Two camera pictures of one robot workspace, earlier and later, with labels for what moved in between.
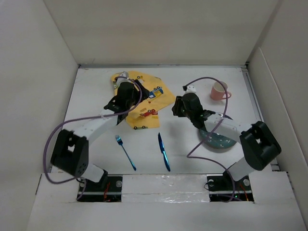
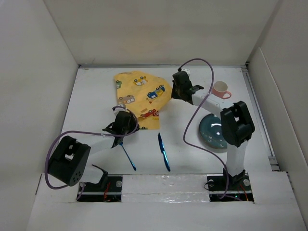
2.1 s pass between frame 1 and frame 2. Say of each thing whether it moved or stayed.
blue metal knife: stayed
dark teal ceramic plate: stayed
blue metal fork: stayed
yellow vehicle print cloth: stayed
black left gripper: moved
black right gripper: moved
